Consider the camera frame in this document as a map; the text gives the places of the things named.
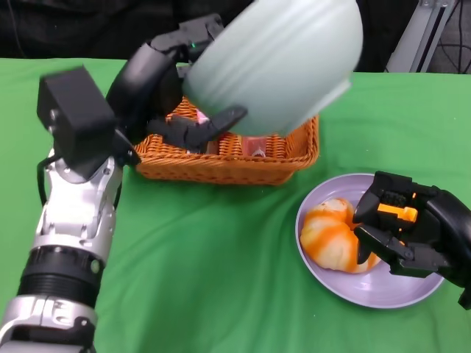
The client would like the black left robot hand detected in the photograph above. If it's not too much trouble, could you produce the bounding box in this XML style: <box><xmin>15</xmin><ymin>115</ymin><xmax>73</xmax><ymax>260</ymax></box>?
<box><xmin>36</xmin><ymin>13</ymin><xmax>248</xmax><ymax>177</ymax></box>

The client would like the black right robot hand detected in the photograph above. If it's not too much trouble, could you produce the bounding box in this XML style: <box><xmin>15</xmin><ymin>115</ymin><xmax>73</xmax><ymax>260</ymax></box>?
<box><xmin>351</xmin><ymin>171</ymin><xmax>471</xmax><ymax>295</ymax></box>

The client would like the orange white striped bun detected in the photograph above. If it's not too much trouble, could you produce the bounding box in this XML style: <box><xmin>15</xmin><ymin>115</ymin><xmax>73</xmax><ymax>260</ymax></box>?
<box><xmin>300</xmin><ymin>198</ymin><xmax>383</xmax><ymax>275</ymax></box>

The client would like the grey-green round bowl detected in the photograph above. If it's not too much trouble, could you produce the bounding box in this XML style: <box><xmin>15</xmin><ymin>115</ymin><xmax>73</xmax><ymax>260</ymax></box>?
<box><xmin>182</xmin><ymin>0</ymin><xmax>364</xmax><ymax>138</ymax></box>

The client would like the lavender round plate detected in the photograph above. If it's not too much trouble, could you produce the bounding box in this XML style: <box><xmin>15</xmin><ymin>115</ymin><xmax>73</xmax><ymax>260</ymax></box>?
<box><xmin>295</xmin><ymin>174</ymin><xmax>448</xmax><ymax>310</ymax></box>

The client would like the orange wicker basket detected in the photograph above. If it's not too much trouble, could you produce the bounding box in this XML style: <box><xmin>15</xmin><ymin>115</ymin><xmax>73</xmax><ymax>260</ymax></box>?
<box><xmin>132</xmin><ymin>95</ymin><xmax>320</xmax><ymax>186</ymax></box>

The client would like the pink yellow fruit cake slice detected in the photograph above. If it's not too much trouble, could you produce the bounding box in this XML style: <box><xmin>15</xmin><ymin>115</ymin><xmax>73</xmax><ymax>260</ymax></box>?
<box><xmin>241</xmin><ymin>135</ymin><xmax>268</xmax><ymax>158</ymax></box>

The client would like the black backdrop cloth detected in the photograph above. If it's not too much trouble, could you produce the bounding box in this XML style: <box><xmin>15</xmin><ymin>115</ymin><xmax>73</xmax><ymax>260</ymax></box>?
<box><xmin>0</xmin><ymin>0</ymin><xmax>419</xmax><ymax>74</ymax></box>

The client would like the green tablecloth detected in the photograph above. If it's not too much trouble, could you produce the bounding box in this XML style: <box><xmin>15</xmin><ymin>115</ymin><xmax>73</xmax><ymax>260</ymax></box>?
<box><xmin>0</xmin><ymin>57</ymin><xmax>471</xmax><ymax>353</ymax></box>

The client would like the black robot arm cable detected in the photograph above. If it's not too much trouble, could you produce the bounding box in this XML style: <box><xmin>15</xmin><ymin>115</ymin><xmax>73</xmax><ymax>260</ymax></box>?
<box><xmin>35</xmin><ymin>154</ymin><xmax>58</xmax><ymax>207</ymax></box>

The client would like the grey aluminium frame post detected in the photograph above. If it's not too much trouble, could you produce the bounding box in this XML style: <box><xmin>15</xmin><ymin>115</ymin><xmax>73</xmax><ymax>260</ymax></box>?
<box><xmin>386</xmin><ymin>0</ymin><xmax>457</xmax><ymax>74</ymax></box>

